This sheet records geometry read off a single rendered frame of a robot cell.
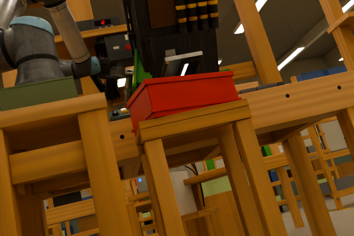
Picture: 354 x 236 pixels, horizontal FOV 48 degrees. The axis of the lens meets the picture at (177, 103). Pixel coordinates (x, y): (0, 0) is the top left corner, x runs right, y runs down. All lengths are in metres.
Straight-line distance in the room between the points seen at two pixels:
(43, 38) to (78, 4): 1.20
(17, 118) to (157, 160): 0.39
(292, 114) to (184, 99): 0.55
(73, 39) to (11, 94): 0.64
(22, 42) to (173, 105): 0.46
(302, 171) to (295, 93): 0.70
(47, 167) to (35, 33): 0.40
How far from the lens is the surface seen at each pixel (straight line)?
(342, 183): 6.78
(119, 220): 0.94
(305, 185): 2.24
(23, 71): 1.16
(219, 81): 1.28
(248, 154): 1.19
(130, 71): 1.88
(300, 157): 2.25
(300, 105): 1.63
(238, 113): 1.20
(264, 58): 2.35
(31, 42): 1.18
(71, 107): 0.99
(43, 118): 0.99
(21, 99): 1.07
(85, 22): 2.23
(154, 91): 1.17
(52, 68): 1.15
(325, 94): 1.69
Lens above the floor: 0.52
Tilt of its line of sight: 15 degrees up
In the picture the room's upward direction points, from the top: 15 degrees counter-clockwise
